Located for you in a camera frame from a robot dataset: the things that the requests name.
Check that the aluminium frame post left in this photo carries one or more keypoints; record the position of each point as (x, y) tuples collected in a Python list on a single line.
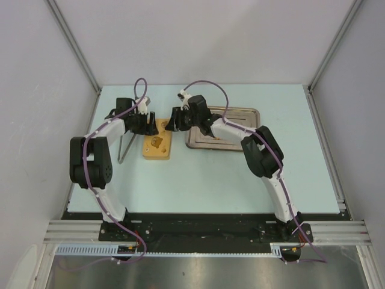
[(71, 40)]

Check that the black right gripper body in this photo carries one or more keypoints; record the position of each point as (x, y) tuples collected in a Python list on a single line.
[(185, 117)]

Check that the steel tongs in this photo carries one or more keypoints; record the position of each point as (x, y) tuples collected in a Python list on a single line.
[(124, 148)]

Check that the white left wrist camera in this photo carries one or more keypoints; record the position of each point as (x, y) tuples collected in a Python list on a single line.
[(142, 104)]

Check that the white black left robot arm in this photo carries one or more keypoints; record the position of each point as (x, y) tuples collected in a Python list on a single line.
[(90, 159)]

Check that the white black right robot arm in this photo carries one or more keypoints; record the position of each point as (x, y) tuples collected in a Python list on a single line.
[(263, 155)]

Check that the small steel tin lid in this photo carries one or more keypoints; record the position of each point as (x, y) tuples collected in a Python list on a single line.
[(158, 144)]

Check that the aluminium frame post right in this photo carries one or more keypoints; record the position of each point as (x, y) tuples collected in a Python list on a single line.
[(336, 42)]

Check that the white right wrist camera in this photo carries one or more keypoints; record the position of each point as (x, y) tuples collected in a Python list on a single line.
[(184, 96)]

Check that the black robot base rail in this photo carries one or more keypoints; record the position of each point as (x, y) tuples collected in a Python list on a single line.
[(202, 234)]

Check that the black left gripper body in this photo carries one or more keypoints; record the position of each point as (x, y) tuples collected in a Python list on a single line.
[(139, 121)]

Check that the large steel baking tray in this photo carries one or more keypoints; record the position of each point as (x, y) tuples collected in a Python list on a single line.
[(242, 116)]

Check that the aluminium frame post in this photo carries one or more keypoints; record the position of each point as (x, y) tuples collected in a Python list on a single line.
[(71, 40), (336, 42)]

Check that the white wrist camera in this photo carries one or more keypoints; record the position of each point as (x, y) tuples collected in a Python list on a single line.
[(184, 96), (142, 104)]

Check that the gold cookie tin box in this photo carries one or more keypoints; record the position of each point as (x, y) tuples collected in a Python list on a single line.
[(156, 158)]

